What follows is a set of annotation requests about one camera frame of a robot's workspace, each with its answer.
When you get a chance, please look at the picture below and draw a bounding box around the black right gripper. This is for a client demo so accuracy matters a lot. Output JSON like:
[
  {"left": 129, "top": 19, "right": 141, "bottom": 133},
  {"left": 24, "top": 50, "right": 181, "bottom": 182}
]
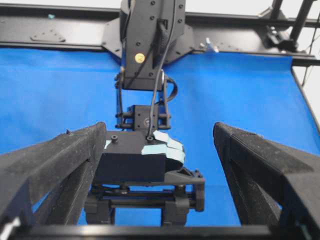
[{"left": 84, "top": 167, "right": 205, "bottom": 227}]

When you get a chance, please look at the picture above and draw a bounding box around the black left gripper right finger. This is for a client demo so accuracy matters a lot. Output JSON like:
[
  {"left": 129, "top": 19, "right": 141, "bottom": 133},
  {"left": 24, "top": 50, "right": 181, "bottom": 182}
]
[{"left": 212, "top": 122, "right": 320, "bottom": 240}]

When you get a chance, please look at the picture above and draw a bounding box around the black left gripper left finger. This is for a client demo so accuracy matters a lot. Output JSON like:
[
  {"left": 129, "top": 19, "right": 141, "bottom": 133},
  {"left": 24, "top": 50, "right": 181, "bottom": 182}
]
[{"left": 0, "top": 122, "right": 107, "bottom": 240}]

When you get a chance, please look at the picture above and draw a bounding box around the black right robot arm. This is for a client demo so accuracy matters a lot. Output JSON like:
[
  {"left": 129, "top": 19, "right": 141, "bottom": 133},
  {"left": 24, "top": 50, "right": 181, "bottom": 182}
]
[{"left": 84, "top": 0, "right": 205, "bottom": 226}]

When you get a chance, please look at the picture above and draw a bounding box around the blue table cloth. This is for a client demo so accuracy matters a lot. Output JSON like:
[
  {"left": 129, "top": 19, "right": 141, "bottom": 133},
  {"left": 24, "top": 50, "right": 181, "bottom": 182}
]
[{"left": 0, "top": 48, "right": 320, "bottom": 226}]

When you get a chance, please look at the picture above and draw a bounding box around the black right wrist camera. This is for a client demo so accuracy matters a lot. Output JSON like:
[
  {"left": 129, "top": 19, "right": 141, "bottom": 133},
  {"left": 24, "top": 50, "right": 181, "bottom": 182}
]
[{"left": 93, "top": 130, "right": 186, "bottom": 185}]

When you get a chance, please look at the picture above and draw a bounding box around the black camera stand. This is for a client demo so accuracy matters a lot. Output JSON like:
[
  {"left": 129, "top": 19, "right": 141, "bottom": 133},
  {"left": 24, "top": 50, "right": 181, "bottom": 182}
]
[{"left": 258, "top": 0, "right": 314, "bottom": 53}]

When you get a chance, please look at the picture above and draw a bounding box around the black aluminium table frame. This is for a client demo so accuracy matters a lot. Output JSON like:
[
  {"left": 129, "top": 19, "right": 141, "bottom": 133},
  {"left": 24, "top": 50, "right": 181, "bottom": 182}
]
[{"left": 0, "top": 0, "right": 320, "bottom": 74}]

